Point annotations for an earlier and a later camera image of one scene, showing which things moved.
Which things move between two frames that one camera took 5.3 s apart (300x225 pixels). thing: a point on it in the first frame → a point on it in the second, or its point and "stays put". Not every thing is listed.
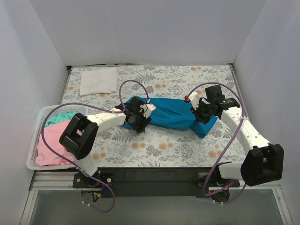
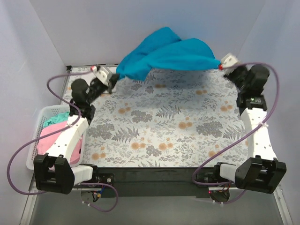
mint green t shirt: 63,117 stays put
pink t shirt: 44,156 stays put
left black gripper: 139,124 → 110,82
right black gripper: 198,115 → 230,72
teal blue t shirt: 165,113 → 162,50
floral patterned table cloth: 157,146 stays put
